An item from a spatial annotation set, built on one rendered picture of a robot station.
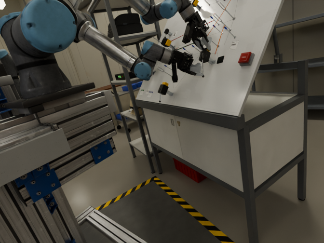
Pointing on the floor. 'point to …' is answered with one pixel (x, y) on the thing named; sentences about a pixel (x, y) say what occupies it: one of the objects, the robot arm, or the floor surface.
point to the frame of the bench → (247, 180)
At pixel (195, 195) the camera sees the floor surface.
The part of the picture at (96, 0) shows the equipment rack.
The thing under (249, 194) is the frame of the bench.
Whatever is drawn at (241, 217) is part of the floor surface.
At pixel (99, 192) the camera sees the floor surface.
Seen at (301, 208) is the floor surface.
